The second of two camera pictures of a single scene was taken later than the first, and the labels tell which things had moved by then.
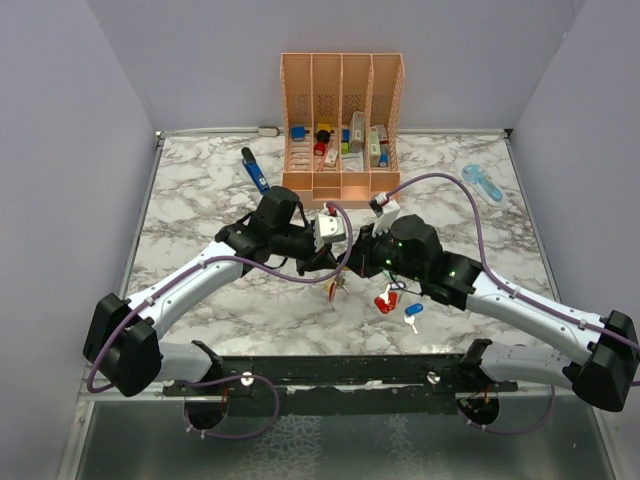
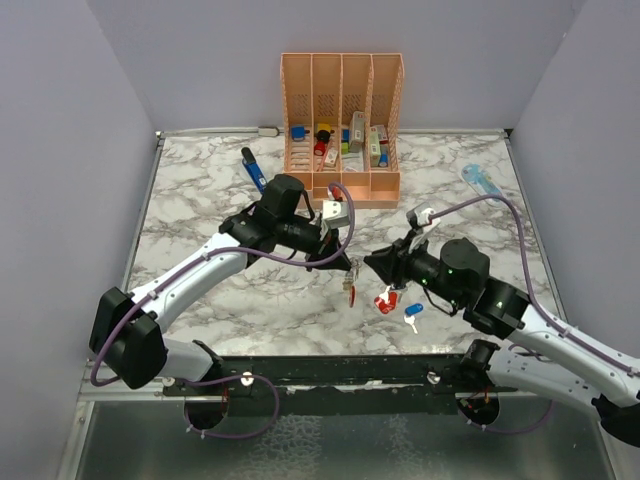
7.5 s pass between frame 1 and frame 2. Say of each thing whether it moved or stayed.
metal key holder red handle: moved
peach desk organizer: stayed
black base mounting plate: stayed
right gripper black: moved
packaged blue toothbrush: stayed
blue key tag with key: stayed
